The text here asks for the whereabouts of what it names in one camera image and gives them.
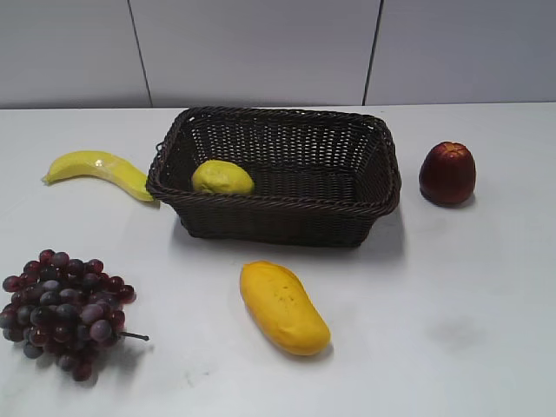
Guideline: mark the yellow lemon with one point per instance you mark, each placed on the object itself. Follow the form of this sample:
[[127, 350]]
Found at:
[[220, 177]]

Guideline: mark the black woven basket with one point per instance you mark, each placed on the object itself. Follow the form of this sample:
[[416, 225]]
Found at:
[[322, 178]]

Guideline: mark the orange yellow mango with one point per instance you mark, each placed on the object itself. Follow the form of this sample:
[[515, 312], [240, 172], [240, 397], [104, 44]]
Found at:
[[282, 309]]

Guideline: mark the red apple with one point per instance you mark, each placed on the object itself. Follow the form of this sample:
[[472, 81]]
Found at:
[[448, 174]]

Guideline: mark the yellow banana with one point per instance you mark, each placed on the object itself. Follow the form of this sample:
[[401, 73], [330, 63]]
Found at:
[[100, 165]]

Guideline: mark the purple grape bunch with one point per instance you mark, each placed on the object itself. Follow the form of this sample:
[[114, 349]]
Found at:
[[66, 308]]

